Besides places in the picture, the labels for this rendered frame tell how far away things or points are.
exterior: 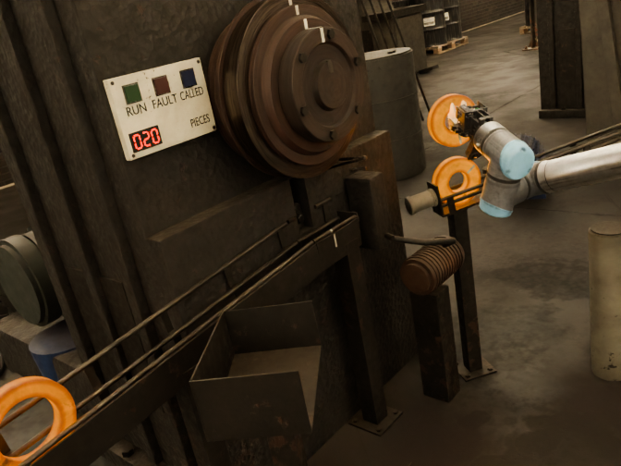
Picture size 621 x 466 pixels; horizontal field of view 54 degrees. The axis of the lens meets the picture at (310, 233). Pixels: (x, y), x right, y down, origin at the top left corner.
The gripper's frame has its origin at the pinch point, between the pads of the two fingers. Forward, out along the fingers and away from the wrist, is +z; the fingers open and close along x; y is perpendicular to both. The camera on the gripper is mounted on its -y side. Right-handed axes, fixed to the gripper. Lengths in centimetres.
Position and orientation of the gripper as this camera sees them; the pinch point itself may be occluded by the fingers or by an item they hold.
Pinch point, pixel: (452, 114)
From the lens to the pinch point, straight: 191.9
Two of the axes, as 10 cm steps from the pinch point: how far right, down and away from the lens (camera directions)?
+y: -1.2, -7.9, -6.0
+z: -2.8, -5.5, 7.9
